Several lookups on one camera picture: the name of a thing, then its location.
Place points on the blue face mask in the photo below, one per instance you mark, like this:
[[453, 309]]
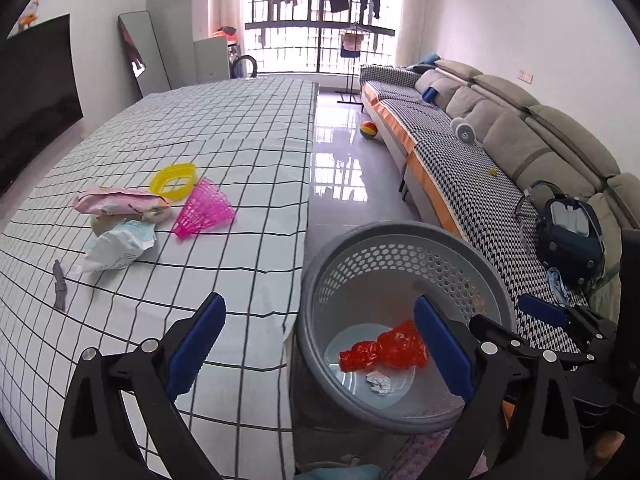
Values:
[[557, 282]]

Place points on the orange item on cabinet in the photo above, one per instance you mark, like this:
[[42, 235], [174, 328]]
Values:
[[226, 33]]

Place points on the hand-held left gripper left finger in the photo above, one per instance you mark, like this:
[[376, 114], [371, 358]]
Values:
[[197, 340]]

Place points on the purple floor rug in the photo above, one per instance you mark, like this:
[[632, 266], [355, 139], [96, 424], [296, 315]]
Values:
[[425, 455]]

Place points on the dark blue backpack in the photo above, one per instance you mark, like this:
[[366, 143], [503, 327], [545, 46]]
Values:
[[565, 240]]

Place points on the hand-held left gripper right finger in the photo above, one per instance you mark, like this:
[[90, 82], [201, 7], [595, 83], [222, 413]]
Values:
[[442, 345]]

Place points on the black round hoop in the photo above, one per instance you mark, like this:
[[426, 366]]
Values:
[[236, 66]]

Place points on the grey fabric sofa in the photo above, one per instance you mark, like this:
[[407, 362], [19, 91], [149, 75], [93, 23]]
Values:
[[510, 110]]

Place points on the white plastic bag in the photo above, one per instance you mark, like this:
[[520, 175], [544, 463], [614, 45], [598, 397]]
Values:
[[115, 250]]

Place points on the black window grille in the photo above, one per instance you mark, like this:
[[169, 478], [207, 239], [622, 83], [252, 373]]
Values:
[[320, 30]]

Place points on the red plastic wrapper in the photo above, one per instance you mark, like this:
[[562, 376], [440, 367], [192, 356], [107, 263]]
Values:
[[395, 347]]

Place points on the grey scrap strip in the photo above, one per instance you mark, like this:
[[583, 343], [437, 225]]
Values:
[[60, 290]]

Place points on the black wall television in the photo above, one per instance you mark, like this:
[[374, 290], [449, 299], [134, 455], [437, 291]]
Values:
[[35, 90]]

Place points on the grey cabinet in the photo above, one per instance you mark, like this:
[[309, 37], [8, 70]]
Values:
[[212, 60]]

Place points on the white wall switch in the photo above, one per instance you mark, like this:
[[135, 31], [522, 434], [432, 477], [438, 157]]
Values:
[[525, 76]]

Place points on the leaning standing mirror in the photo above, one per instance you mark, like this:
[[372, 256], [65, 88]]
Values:
[[145, 50]]

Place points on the blue cushion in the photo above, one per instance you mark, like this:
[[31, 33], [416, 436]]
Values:
[[427, 61]]

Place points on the small white fan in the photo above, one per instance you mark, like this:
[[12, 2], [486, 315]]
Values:
[[465, 130]]

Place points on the grey perforated plastic basket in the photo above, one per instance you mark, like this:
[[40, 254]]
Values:
[[400, 260]]

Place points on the colourful toy ball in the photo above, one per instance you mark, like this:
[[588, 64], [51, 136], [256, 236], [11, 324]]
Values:
[[369, 130]]

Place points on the white curtain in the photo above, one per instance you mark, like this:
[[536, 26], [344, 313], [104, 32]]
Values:
[[407, 15]]

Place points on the blue roll pillow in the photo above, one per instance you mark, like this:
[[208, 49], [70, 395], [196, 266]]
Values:
[[430, 94]]

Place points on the black drying rack stand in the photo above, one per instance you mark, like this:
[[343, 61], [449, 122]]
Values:
[[350, 75]]

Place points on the pink snack wrapper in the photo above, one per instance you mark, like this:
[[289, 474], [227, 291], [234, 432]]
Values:
[[115, 200]]

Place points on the white crumpled paper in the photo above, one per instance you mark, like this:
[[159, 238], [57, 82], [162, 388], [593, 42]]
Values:
[[378, 384]]

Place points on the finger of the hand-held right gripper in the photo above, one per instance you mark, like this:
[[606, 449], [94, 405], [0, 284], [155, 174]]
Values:
[[542, 310], [497, 331]]

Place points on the teal cloth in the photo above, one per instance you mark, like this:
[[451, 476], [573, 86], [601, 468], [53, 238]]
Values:
[[340, 472]]

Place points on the houndstooth sofa cover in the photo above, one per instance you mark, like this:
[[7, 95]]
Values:
[[450, 160]]

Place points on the pink plastic mesh cup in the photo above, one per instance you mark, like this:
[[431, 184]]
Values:
[[205, 207]]

